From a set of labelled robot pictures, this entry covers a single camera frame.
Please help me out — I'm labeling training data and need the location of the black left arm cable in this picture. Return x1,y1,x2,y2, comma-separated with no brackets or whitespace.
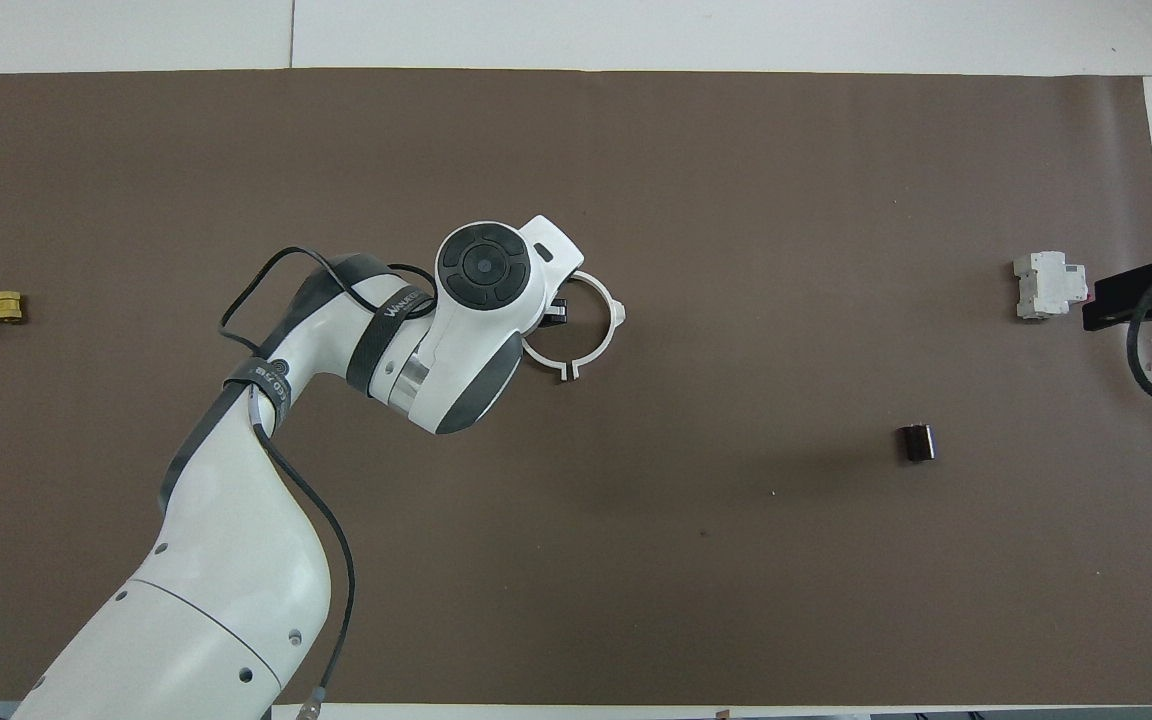
219,246,437,717

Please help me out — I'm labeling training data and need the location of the white circuit breaker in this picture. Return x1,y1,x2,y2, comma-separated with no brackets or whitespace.
1013,251,1089,322

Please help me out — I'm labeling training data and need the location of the white half pipe clamp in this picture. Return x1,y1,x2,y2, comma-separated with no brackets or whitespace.
568,270,629,379
521,335,573,383

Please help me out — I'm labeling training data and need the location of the brown table mat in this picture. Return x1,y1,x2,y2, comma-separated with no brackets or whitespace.
0,68,1152,706

